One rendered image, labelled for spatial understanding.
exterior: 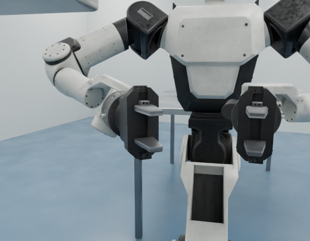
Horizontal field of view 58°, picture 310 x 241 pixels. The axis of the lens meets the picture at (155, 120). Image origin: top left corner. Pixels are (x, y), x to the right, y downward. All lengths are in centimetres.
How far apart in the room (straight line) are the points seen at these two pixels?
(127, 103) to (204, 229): 42
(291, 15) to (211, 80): 27
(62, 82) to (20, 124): 419
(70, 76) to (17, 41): 418
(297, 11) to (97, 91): 56
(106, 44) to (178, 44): 21
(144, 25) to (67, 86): 29
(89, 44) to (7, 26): 402
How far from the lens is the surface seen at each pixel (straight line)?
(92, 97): 70
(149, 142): 43
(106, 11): 609
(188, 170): 80
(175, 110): 155
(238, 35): 79
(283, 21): 86
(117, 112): 51
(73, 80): 73
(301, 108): 68
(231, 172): 81
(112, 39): 85
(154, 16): 87
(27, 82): 498
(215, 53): 79
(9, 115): 478
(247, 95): 47
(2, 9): 21
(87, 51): 84
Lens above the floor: 106
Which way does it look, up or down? 11 degrees down
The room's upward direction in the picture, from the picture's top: straight up
